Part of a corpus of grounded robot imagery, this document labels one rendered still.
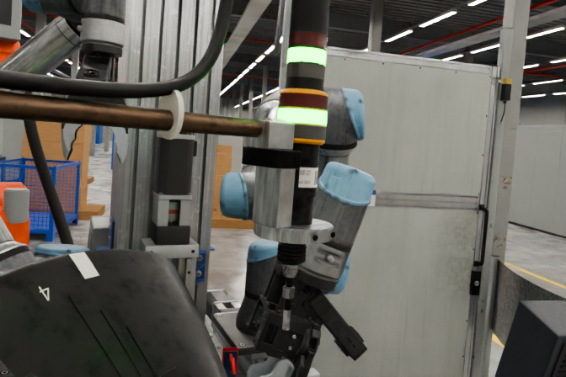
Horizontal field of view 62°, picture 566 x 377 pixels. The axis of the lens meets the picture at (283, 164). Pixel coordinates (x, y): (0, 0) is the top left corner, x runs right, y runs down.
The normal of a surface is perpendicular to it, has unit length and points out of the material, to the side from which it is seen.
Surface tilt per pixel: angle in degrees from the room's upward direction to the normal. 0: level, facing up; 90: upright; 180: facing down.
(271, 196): 90
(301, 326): 89
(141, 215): 90
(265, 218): 90
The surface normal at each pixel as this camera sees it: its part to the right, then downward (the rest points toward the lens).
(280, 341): 0.22, 0.06
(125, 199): 0.41, 0.08
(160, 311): 0.52, -0.77
